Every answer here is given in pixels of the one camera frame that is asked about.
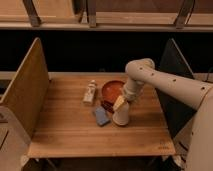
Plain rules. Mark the orange round bowl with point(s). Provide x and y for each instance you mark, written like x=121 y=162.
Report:
x=109 y=94

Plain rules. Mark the right dark side panel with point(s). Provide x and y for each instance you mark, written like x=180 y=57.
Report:
x=177 y=114

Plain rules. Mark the white small bottle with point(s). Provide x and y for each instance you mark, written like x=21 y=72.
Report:
x=90 y=92

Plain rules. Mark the blue sponge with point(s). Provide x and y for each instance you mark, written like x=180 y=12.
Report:
x=101 y=116

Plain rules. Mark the yellow gripper tip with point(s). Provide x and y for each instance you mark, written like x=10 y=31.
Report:
x=119 y=102

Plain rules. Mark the wooden shelf with brackets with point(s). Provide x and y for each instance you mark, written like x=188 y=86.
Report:
x=108 y=15

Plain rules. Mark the white paper cup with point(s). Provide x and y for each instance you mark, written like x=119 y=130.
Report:
x=121 y=116

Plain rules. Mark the left wooden side panel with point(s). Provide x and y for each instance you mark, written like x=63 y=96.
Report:
x=22 y=101

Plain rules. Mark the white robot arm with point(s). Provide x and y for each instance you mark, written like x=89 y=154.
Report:
x=194 y=93

